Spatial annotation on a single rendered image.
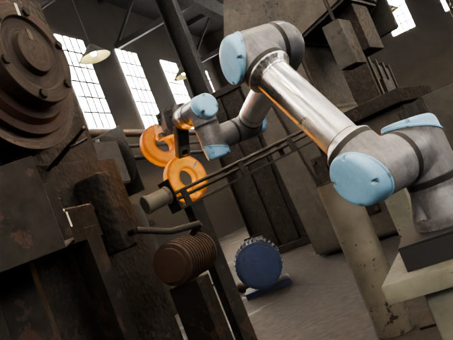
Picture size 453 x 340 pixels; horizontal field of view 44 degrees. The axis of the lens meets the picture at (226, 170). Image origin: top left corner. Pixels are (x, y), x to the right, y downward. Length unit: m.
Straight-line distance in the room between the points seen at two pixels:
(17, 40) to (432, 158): 1.01
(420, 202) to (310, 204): 2.85
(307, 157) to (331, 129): 2.83
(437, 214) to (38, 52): 1.04
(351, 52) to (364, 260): 2.01
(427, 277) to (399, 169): 0.21
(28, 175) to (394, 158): 0.67
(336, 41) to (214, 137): 2.11
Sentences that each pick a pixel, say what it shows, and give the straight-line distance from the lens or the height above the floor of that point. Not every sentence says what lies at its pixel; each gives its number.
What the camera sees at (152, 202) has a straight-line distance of 1.74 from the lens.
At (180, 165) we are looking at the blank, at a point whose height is 0.75.
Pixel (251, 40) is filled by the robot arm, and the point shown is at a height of 0.89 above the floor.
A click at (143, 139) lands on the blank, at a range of 1.88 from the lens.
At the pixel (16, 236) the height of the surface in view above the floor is 0.62.
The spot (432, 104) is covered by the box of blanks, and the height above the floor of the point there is 0.68.
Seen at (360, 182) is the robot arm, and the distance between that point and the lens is 1.10.
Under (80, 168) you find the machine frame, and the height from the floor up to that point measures 0.85.
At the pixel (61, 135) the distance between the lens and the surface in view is 1.61.
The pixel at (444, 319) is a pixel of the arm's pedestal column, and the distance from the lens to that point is 1.23.
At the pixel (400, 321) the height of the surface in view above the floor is 0.04.
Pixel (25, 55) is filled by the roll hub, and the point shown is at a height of 1.09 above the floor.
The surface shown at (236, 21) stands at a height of 1.84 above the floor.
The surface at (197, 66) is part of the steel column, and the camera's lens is 10.52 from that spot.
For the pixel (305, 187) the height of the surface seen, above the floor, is 0.52.
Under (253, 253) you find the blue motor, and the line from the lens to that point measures 3.41.
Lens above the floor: 0.54
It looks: 4 degrees up
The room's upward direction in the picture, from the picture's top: 22 degrees counter-clockwise
